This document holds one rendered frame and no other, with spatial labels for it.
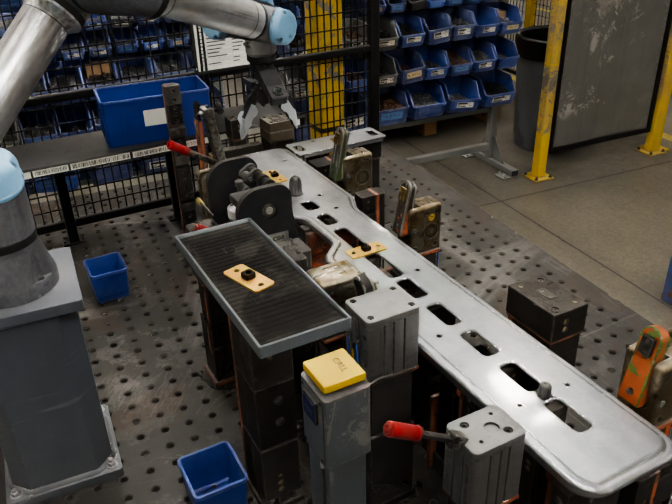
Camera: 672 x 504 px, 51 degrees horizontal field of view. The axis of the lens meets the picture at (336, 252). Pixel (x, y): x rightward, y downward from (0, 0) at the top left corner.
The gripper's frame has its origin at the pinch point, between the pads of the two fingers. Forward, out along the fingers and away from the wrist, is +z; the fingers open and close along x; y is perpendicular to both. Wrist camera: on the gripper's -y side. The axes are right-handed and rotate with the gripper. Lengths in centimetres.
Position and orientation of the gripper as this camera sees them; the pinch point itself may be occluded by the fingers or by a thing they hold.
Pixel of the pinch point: (270, 135)
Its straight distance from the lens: 182.6
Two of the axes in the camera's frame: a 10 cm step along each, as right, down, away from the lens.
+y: -4.8, -4.1, 7.8
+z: 0.3, 8.8, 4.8
